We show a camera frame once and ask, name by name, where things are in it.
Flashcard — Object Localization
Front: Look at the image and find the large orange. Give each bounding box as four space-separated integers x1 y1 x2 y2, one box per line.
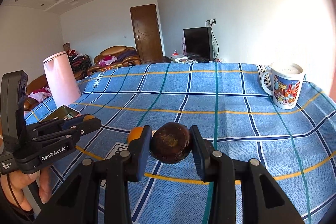
83 114 95 121

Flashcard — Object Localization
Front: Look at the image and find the dark brown mangosteen front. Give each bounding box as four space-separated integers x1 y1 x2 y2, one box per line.
150 122 191 164

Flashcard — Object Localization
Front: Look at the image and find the person's left hand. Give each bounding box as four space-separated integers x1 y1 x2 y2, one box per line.
1 167 52 211

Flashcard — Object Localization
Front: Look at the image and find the pink metal tin box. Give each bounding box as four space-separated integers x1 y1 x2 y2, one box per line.
41 105 80 122

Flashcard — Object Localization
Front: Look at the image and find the red white pillow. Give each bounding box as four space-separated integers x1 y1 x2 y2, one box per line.
28 87 52 103

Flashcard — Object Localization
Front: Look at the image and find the pink electric kettle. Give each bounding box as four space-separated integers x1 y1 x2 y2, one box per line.
43 51 81 107

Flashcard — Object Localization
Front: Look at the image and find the brown leather sofa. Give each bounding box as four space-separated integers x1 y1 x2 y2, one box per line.
24 74 51 111

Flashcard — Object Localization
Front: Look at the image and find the small orange at back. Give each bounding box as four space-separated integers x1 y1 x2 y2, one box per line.
127 126 143 144

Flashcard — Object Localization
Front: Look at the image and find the brown leather armchair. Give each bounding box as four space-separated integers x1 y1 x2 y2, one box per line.
87 46 141 76

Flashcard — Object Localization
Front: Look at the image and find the blue plaid tablecloth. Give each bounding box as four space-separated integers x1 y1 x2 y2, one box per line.
51 63 335 223

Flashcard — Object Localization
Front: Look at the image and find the white cartoon mug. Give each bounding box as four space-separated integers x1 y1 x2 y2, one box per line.
261 64 305 110

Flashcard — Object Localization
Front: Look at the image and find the low tv stand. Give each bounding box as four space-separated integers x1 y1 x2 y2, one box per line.
162 55 210 64

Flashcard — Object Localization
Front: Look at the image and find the dark brown interior door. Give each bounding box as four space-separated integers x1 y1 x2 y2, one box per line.
130 4 163 63

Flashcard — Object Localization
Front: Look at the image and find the black television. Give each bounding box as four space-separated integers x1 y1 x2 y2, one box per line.
183 27 214 62

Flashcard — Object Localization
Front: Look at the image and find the black power cable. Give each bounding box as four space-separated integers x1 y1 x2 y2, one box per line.
205 19 220 62

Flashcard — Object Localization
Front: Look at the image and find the white wall socket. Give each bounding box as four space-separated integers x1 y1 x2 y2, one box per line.
209 19 216 26

